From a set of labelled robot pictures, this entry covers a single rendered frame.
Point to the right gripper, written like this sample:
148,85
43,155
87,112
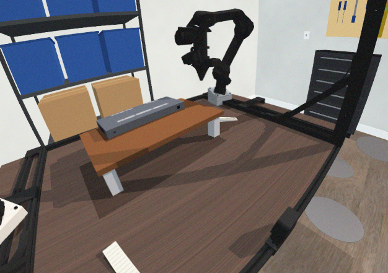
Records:
202,66

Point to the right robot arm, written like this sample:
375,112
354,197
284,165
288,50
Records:
204,20

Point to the brown wooden stand with white legs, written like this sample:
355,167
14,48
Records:
108,154

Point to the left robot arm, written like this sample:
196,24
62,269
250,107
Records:
2,208

